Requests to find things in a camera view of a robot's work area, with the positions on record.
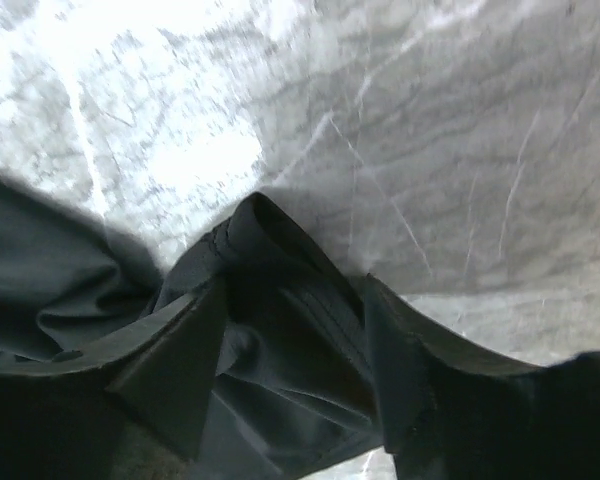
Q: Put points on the black t-shirt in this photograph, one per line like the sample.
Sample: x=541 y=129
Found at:
x=291 y=394

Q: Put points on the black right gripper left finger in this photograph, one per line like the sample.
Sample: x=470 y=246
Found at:
x=138 y=395

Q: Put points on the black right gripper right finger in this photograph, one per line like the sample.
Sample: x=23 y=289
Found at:
x=452 y=409

